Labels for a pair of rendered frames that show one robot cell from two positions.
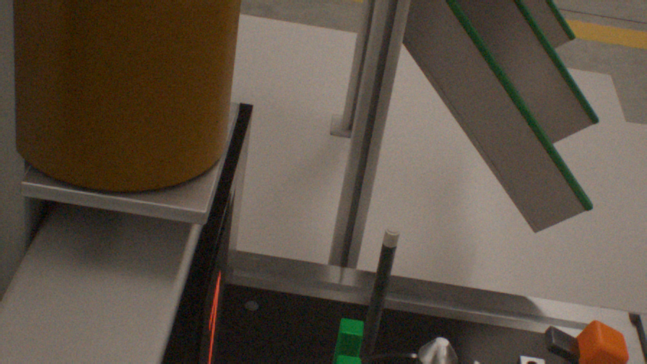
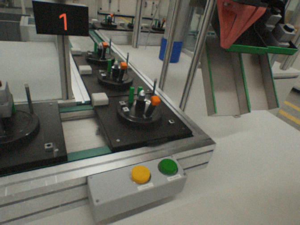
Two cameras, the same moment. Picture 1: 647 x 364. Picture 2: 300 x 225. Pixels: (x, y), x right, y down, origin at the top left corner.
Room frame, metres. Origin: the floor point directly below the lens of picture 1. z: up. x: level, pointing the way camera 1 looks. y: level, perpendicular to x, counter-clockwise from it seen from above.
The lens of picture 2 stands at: (0.18, -0.53, 1.30)
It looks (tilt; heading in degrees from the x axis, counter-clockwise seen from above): 32 degrees down; 61
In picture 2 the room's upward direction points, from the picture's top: 10 degrees clockwise
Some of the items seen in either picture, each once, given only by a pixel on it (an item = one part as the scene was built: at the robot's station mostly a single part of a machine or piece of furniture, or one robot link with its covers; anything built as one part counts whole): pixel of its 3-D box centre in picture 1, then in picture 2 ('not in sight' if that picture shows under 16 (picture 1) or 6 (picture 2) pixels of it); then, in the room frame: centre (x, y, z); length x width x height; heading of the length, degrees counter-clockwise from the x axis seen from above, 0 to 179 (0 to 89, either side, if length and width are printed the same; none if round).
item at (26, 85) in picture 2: not in sight; (29, 98); (0.12, -0.04, 1.03); 0.01 x 0.01 x 0.08
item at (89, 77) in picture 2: not in sight; (115, 70); (0.40, 0.18, 1.01); 0.24 x 0.24 x 0.13; 2
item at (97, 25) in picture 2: not in sight; (108, 20); (0.65, 1.28, 1.01); 0.24 x 0.24 x 0.13; 2
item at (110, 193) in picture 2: not in sight; (138, 184); (0.33, -0.28, 0.93); 0.21 x 0.07 x 0.06; 2
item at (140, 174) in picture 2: not in sight; (140, 175); (0.33, -0.28, 0.96); 0.04 x 0.04 x 0.02
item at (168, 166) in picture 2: not in sight; (168, 167); (0.40, -0.28, 0.96); 0.04 x 0.04 x 0.02
